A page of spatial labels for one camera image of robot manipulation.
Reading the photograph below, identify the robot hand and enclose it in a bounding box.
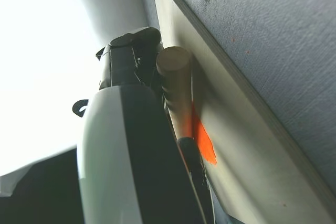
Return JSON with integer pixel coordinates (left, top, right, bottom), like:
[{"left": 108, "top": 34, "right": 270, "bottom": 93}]
[{"left": 72, "top": 26, "right": 218, "bottom": 224}]

